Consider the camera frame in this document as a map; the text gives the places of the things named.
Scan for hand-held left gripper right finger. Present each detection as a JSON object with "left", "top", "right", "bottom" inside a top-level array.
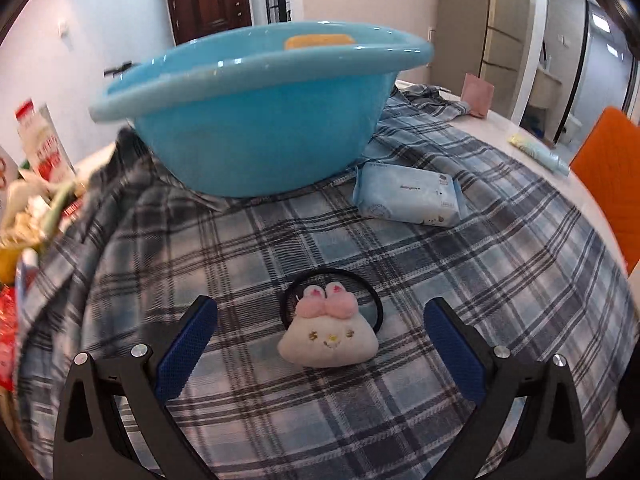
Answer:
[{"left": 423, "top": 296, "right": 587, "bottom": 480}]

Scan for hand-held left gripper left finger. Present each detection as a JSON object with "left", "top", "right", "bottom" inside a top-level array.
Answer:
[{"left": 52, "top": 295, "right": 218, "bottom": 480}]

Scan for white plush hair tie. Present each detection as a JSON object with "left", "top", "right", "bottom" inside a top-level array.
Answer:
[{"left": 277, "top": 268, "right": 385, "bottom": 368}]

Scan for light blue wet wipes pack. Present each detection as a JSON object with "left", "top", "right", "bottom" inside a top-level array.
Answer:
[{"left": 351, "top": 161, "right": 468, "bottom": 227}]

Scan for blue plastic basin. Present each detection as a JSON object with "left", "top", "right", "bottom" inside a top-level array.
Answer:
[{"left": 89, "top": 20, "right": 435, "bottom": 198}]

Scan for blue plaid cloth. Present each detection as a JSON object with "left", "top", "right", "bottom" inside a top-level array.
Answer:
[{"left": 15, "top": 82, "right": 633, "bottom": 480}]

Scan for red snack packets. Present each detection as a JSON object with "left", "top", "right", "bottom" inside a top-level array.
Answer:
[{"left": 0, "top": 285, "right": 22, "bottom": 392}]

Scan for yellow packet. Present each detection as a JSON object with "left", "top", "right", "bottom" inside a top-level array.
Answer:
[{"left": 0, "top": 244, "right": 27, "bottom": 282}]

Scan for white crumpled bag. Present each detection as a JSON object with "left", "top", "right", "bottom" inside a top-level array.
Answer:
[{"left": 4, "top": 180, "right": 68, "bottom": 243}]

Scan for light blue lotion tube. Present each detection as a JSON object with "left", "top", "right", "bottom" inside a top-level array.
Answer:
[{"left": 507, "top": 132, "right": 571, "bottom": 176}]

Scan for orange chair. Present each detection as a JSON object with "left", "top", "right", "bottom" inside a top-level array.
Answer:
[{"left": 570, "top": 106, "right": 640, "bottom": 276}]

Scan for milk carton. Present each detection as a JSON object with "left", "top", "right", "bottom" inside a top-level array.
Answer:
[{"left": 15, "top": 99, "right": 66, "bottom": 186}]

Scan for white sink cabinet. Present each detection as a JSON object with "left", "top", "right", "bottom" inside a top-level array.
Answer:
[{"left": 535, "top": 67, "right": 563, "bottom": 111}]

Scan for beige refrigerator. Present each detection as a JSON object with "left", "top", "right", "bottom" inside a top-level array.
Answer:
[{"left": 440, "top": 0, "right": 533, "bottom": 121}]

